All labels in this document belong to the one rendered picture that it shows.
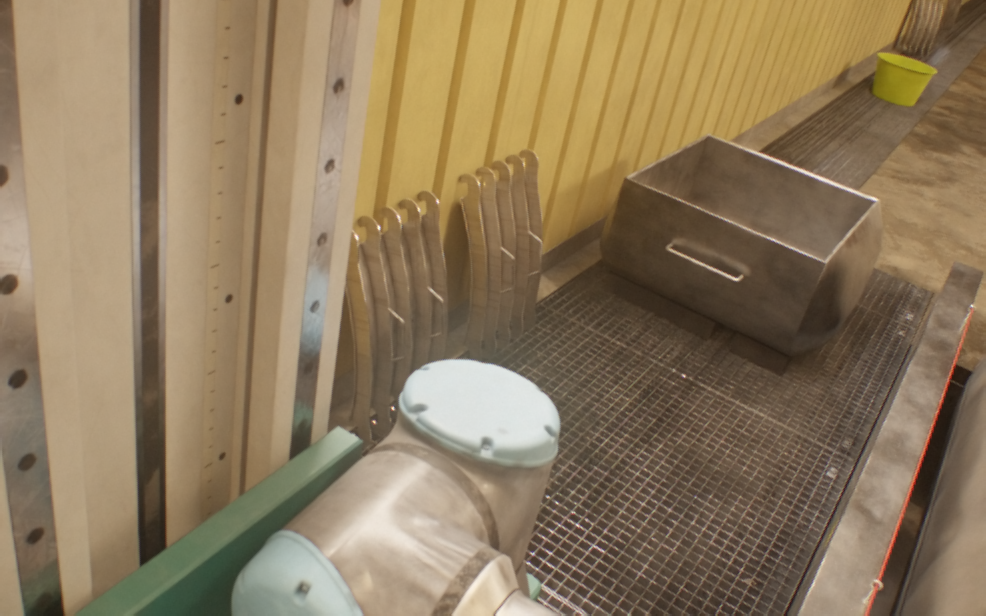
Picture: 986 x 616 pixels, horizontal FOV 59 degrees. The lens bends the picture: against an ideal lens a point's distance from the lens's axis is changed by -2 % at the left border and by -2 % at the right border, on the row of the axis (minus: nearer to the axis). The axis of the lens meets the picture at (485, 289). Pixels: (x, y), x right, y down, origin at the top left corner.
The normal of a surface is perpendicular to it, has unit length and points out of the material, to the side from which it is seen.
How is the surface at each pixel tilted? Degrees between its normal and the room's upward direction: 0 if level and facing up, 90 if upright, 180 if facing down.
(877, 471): 1
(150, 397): 90
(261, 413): 90
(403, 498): 6
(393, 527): 0
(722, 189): 91
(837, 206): 87
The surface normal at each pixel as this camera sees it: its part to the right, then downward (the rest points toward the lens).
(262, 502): 0.18, -0.85
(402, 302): -0.55, 0.33
